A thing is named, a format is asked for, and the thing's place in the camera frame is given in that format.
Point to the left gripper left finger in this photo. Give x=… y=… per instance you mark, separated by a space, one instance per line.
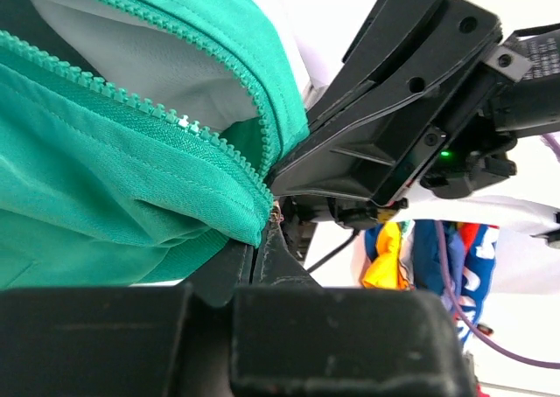
x=215 y=281

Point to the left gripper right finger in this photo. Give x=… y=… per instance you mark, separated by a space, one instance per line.
x=274 y=265

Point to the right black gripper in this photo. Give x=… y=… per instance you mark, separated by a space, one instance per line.
x=429 y=92

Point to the green zip jacket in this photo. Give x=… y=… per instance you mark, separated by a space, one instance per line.
x=136 y=135

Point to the colourful cloth pile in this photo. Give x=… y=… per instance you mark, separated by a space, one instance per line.
x=406 y=256

